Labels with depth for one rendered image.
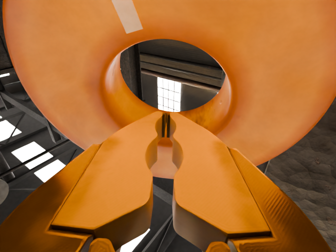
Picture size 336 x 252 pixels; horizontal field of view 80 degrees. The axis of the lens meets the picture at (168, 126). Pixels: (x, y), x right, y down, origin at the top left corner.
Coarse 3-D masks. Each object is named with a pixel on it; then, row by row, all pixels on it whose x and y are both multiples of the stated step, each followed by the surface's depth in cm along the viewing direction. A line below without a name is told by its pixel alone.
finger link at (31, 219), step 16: (96, 144) 9; (80, 160) 8; (64, 176) 7; (80, 176) 7; (32, 192) 7; (48, 192) 7; (64, 192) 7; (16, 208) 6; (32, 208) 6; (48, 208) 6; (0, 224) 6; (16, 224) 6; (32, 224) 6; (48, 224) 6; (0, 240) 5; (16, 240) 5; (32, 240) 5; (48, 240) 5; (64, 240) 5; (80, 240) 5
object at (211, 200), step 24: (168, 120) 12; (192, 144) 9; (216, 144) 9; (192, 168) 8; (216, 168) 8; (192, 192) 7; (216, 192) 7; (240, 192) 7; (192, 216) 6; (216, 216) 6; (240, 216) 6; (192, 240) 7; (216, 240) 6
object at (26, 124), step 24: (24, 96) 1618; (0, 120) 1021; (24, 120) 1308; (0, 144) 1058; (24, 144) 1097; (48, 144) 1098; (72, 144) 1098; (24, 168) 945; (24, 192) 830; (0, 216) 740; (168, 216) 569; (144, 240) 513; (168, 240) 652
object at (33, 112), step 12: (0, 0) 588; (132, 48) 398; (120, 60) 395; (132, 60) 408; (132, 72) 419; (0, 84) 1059; (132, 84) 430; (0, 96) 1074; (12, 96) 998; (24, 108) 928; (36, 108) 892; (60, 132) 785; (156, 180) 546; (156, 192) 547; (168, 192) 513
